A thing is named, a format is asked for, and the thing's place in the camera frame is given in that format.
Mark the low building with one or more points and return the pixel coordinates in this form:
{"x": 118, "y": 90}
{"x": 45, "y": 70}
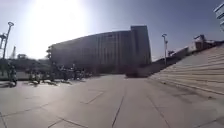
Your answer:
{"x": 201, "y": 43}

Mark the row of parked bicycles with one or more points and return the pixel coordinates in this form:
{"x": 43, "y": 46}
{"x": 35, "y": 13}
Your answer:
{"x": 56, "y": 76}

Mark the grey paved plaza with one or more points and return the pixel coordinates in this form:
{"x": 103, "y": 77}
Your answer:
{"x": 110, "y": 103}

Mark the large dark building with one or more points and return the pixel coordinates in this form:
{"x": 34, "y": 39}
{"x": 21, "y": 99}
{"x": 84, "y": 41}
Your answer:
{"x": 103, "y": 51}

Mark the lamp post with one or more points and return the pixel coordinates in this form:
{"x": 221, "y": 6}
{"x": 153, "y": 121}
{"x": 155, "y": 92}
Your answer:
{"x": 165, "y": 50}
{"x": 6, "y": 41}

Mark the person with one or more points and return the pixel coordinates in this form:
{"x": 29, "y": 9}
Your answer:
{"x": 13, "y": 75}

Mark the wide stone steps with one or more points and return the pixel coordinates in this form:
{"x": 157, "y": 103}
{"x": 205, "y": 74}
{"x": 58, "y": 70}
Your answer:
{"x": 196, "y": 71}

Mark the dark trees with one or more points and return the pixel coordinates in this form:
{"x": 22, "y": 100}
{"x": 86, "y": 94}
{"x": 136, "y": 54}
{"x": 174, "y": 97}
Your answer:
{"x": 23, "y": 65}

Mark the white glass building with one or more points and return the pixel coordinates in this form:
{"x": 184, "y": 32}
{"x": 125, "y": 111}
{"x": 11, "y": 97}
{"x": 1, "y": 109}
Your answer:
{"x": 220, "y": 13}

